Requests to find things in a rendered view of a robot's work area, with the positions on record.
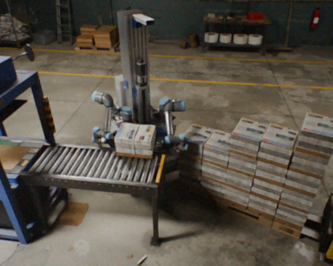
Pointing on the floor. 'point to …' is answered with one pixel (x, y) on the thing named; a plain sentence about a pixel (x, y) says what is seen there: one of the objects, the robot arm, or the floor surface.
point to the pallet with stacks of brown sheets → (97, 38)
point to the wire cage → (8, 27)
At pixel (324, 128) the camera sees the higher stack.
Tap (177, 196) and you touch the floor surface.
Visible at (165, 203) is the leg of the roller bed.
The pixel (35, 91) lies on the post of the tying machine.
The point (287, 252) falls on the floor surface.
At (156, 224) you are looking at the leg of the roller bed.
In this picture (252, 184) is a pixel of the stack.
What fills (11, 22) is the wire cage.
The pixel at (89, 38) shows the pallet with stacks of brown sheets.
